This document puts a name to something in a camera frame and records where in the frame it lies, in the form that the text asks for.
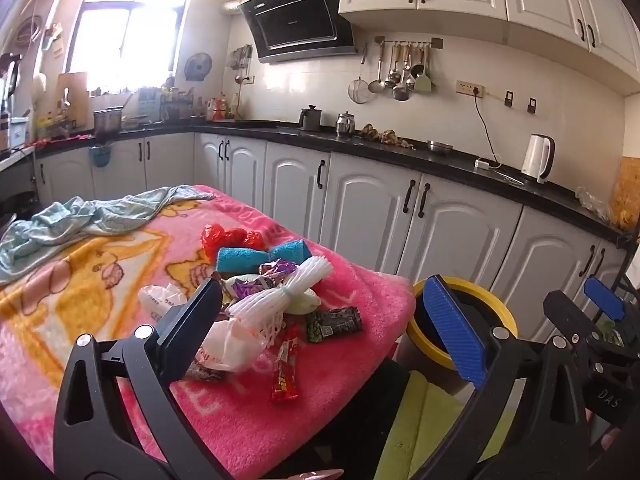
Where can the small hanging utensil rack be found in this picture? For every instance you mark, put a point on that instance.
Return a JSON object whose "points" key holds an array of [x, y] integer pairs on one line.
{"points": [[241, 60]]}

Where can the hanging kitchen utensils group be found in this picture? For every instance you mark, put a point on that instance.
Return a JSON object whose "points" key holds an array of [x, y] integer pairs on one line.
{"points": [[402, 75]]}

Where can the white plastic bag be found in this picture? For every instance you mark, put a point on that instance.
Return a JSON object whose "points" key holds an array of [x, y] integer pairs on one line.
{"points": [[225, 347]]}

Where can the white electric kettle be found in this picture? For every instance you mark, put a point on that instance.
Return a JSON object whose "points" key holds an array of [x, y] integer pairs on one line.
{"points": [[534, 157]]}

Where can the white base cabinets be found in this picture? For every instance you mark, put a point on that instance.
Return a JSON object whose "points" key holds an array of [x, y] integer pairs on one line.
{"points": [[370, 200]]}

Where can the green leafy vegetables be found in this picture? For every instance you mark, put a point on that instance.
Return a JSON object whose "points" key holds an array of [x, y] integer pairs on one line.
{"points": [[611, 334]]}

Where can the black kitchen countertop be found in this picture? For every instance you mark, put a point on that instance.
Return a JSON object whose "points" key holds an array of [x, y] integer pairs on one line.
{"points": [[450, 162]]}

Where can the white wall socket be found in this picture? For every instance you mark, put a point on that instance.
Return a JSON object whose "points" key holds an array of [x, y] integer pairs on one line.
{"points": [[469, 88]]}

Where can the group of condiment bottles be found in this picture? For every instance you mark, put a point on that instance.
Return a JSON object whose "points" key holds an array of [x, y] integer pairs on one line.
{"points": [[220, 107]]}

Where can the purple foil snack wrapper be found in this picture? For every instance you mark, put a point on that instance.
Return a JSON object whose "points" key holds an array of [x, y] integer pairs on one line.
{"points": [[277, 267]]}

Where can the black green snack wrapper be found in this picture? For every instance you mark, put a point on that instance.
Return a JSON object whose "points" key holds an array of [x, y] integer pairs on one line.
{"points": [[335, 322]]}

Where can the red plastic bag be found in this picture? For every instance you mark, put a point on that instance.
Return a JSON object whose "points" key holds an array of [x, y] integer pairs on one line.
{"points": [[215, 237]]}

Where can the pink printed blanket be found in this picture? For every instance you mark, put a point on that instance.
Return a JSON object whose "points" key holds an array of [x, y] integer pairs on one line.
{"points": [[75, 270]]}

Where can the steel teapot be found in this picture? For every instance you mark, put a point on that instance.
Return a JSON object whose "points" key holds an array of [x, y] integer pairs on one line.
{"points": [[345, 124]]}

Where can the brown snack wrapper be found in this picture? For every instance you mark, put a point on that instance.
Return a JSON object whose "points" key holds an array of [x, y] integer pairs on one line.
{"points": [[202, 372]]}

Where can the black metal stand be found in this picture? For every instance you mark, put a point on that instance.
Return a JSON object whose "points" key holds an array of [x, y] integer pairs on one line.
{"points": [[631, 270]]}

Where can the wall utensil rail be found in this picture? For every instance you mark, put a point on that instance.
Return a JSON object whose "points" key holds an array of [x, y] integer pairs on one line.
{"points": [[410, 41]]}

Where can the kitchen window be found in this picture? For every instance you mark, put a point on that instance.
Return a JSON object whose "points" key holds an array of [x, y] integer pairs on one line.
{"points": [[125, 35]]}

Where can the white purple snack packet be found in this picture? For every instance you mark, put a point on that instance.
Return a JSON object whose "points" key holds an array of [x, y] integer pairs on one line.
{"points": [[242, 287]]}

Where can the black range hood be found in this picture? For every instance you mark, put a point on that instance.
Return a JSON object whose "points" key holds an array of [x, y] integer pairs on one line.
{"points": [[295, 22]]}

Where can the dark grey teapot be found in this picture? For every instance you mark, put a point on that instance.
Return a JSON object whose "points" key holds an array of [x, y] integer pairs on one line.
{"points": [[310, 119]]}

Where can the lime green cloth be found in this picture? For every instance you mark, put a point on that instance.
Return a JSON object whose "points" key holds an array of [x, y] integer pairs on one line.
{"points": [[430, 425]]}

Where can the brown lumpy pile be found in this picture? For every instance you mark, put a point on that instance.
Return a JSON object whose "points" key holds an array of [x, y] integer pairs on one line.
{"points": [[385, 136]]}

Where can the white tissue pack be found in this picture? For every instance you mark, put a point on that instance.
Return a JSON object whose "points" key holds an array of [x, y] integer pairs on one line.
{"points": [[160, 300]]}

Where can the yellow black waste bin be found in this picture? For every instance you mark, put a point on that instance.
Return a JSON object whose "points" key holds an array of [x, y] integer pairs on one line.
{"points": [[492, 300]]}

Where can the cluttered dish rack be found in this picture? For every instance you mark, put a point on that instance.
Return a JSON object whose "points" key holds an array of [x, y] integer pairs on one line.
{"points": [[165, 105]]}

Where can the light blue cloth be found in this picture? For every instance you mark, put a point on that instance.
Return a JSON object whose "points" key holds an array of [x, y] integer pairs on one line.
{"points": [[75, 220]]}

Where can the round wall fan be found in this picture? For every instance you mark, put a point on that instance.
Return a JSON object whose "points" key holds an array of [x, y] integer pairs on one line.
{"points": [[197, 66]]}

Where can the wooden cutting board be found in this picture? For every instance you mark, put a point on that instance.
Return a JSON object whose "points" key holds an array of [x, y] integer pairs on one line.
{"points": [[72, 92]]}

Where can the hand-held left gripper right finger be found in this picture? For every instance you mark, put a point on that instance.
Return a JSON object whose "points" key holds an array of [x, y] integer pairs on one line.
{"points": [[452, 330]]}

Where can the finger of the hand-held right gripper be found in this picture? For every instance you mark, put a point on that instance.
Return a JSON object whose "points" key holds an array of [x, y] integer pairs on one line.
{"points": [[602, 300], [567, 312]]}

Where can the chipboard panel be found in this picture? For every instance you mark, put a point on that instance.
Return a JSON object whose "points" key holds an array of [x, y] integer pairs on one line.
{"points": [[626, 190]]}

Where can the clear plastic bag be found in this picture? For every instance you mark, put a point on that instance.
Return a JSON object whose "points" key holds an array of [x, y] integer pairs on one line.
{"points": [[592, 204]]}

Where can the red stick snack wrapper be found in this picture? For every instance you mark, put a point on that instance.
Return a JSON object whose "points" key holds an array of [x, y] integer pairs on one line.
{"points": [[286, 370]]}

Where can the steel stockpot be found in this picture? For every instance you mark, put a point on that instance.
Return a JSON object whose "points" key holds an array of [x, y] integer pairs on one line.
{"points": [[107, 121]]}

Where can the white power adapter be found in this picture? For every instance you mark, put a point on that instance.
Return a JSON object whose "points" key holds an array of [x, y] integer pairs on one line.
{"points": [[485, 164]]}

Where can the blue hanging basket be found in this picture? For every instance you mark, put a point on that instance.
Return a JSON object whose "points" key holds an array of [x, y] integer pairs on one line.
{"points": [[101, 156]]}

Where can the white foam fruit net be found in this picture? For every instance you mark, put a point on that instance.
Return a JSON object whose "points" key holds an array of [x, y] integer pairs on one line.
{"points": [[300, 280]]}

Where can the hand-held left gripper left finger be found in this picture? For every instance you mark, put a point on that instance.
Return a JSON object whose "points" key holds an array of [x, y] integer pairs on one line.
{"points": [[192, 330]]}

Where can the steel bowl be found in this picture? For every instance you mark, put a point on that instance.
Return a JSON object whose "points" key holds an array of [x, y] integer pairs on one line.
{"points": [[440, 146]]}

